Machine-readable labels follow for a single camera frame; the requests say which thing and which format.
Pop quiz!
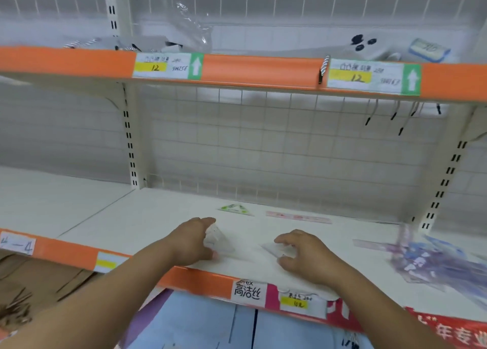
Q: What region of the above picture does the person's left hand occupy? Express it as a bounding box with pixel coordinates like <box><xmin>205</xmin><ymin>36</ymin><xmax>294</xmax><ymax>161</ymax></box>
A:
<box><xmin>167</xmin><ymin>217</ymin><xmax>220</xmax><ymax>268</ymax></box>

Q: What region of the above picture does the person's right hand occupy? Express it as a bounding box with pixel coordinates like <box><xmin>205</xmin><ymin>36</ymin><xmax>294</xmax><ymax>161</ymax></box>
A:
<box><xmin>273</xmin><ymin>229</ymin><xmax>346</xmax><ymax>288</ymax></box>

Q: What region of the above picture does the clear plastic triangle ruler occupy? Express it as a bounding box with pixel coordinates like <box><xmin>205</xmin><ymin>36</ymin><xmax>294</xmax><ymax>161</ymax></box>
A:
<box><xmin>260</xmin><ymin>241</ymin><xmax>298</xmax><ymax>260</ymax></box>
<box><xmin>203</xmin><ymin>223</ymin><xmax>237</xmax><ymax>257</ymax></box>

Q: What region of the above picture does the person's left forearm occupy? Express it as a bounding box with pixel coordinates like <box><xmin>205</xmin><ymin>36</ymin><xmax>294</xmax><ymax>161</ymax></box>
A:
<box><xmin>0</xmin><ymin>238</ymin><xmax>184</xmax><ymax>349</ymax></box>

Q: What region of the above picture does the person's right forearm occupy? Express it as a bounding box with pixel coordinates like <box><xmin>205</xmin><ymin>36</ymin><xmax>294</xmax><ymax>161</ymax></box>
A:
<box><xmin>323</xmin><ymin>270</ymin><xmax>451</xmax><ymax>349</ymax></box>

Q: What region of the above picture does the pink label with yellow patch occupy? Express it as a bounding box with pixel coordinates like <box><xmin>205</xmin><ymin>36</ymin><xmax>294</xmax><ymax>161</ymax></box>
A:
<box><xmin>266</xmin><ymin>284</ymin><xmax>328</xmax><ymax>320</ymax></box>

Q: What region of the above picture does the pink straight ruler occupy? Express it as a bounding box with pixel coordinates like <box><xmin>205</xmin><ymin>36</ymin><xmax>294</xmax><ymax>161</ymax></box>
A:
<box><xmin>265</xmin><ymin>211</ymin><xmax>333</xmax><ymax>225</ymax></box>

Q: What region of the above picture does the white label with black print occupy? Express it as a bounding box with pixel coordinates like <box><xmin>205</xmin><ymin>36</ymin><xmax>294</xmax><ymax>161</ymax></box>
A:
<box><xmin>231</xmin><ymin>279</ymin><xmax>269</xmax><ymax>308</ymax></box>

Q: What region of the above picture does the green triangle ruler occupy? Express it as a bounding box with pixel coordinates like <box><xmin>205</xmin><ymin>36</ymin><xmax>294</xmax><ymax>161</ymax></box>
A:
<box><xmin>217</xmin><ymin>203</ymin><xmax>255</xmax><ymax>217</ymax></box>

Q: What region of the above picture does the orange-edged white shelf board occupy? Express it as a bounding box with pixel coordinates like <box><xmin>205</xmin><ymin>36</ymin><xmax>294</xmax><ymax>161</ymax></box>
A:
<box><xmin>0</xmin><ymin>37</ymin><xmax>487</xmax><ymax>104</ymax></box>
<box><xmin>0</xmin><ymin>165</ymin><xmax>487</xmax><ymax>332</ymax></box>

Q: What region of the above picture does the white label with yellow patch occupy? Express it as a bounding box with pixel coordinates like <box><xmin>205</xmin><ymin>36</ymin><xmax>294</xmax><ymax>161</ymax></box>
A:
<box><xmin>92</xmin><ymin>251</ymin><xmax>131</xmax><ymax>274</ymax></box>

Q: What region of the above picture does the white slotted shelf upright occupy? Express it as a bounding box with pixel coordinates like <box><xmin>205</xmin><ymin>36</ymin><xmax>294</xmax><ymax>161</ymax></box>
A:
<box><xmin>410</xmin><ymin>104</ymin><xmax>481</xmax><ymax>236</ymax></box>
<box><xmin>102</xmin><ymin>0</ymin><xmax>154</xmax><ymax>190</ymax></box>

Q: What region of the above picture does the pile of clear ruler packets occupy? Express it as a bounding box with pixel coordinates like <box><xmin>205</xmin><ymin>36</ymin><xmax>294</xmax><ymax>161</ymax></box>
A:
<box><xmin>353</xmin><ymin>223</ymin><xmax>487</xmax><ymax>312</ymax></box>

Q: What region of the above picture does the brown cardboard box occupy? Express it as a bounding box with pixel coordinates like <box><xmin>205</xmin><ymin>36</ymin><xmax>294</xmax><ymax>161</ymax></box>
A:
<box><xmin>0</xmin><ymin>248</ymin><xmax>101</xmax><ymax>336</ymax></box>

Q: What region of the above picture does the red banner strip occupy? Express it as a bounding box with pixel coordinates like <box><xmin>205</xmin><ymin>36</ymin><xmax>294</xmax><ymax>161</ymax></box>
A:
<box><xmin>326</xmin><ymin>299</ymin><xmax>487</xmax><ymax>349</ymax></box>

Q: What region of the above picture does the white handwritten shelf label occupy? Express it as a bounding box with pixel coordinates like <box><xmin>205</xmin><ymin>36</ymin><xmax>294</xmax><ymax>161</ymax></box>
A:
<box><xmin>0</xmin><ymin>235</ymin><xmax>37</xmax><ymax>256</ymax></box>

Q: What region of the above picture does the white price label green arrow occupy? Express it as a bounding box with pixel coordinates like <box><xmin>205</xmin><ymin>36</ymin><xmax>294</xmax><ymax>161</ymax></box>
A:
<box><xmin>132</xmin><ymin>51</ymin><xmax>205</xmax><ymax>81</ymax></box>
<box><xmin>326</xmin><ymin>58</ymin><xmax>422</xmax><ymax>97</ymax></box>

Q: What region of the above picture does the striped black white clip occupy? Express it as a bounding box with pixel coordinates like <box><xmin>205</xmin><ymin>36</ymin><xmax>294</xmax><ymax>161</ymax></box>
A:
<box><xmin>318</xmin><ymin>55</ymin><xmax>330</xmax><ymax>85</ymax></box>

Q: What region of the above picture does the clear plastic bag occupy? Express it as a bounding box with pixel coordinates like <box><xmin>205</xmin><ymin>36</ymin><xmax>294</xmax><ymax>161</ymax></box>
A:
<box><xmin>167</xmin><ymin>1</ymin><xmax>214</xmax><ymax>55</ymax></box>

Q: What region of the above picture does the white item with black dots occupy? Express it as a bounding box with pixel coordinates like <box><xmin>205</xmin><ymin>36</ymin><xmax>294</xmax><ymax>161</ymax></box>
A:
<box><xmin>340</xmin><ymin>33</ymin><xmax>390</xmax><ymax>58</ymax></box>

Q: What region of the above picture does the blue and white eraser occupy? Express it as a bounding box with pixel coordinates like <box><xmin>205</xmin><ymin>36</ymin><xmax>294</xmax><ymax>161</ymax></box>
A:
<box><xmin>408</xmin><ymin>38</ymin><xmax>452</xmax><ymax>63</ymax></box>

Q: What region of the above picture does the white wire mesh back panel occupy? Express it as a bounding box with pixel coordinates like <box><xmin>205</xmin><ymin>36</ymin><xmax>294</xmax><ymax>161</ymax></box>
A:
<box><xmin>127</xmin><ymin>0</ymin><xmax>470</xmax><ymax>216</ymax></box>

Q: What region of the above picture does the row of black-tipped wire hooks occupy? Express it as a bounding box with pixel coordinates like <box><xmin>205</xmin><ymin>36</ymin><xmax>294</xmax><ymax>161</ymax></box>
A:
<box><xmin>364</xmin><ymin>98</ymin><xmax>443</xmax><ymax>136</ymax></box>

